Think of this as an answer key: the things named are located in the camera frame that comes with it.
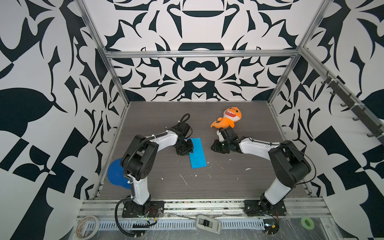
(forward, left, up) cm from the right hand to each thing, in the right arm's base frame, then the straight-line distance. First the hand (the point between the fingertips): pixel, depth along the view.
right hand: (212, 146), depth 93 cm
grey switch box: (-39, +5, +1) cm, 39 cm away
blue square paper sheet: (-5, +9, -3) cm, 11 cm away
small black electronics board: (-39, -25, -5) cm, 47 cm away
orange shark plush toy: (+21, -14, +5) cm, 26 cm away
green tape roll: (-37, -40, -4) cm, 55 cm away
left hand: (-1, +12, -1) cm, 12 cm away
